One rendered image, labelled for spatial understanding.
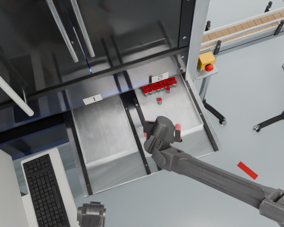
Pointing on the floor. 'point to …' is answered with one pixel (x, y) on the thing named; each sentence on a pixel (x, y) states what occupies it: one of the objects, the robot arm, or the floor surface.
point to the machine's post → (195, 37)
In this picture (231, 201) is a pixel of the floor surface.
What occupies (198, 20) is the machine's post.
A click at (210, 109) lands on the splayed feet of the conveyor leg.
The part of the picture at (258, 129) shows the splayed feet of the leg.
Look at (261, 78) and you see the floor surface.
